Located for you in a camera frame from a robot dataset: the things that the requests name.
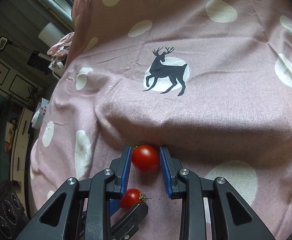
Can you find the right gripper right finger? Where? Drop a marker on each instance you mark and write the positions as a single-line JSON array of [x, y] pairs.
[[213, 202]]

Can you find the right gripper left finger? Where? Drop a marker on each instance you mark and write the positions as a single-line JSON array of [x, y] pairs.
[[82, 209]]

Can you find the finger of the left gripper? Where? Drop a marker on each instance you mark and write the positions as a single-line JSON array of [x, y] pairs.
[[126, 226]]

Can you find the red cherry tomato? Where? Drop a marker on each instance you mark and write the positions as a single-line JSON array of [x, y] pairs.
[[132, 197], [146, 158]]

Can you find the white paper bag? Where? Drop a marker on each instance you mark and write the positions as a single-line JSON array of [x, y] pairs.
[[40, 112]]

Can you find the pink crumpled cloth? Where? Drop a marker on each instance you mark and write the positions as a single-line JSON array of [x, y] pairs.
[[62, 47]]

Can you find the white paper roll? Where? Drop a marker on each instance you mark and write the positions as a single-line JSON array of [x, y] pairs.
[[51, 34]]

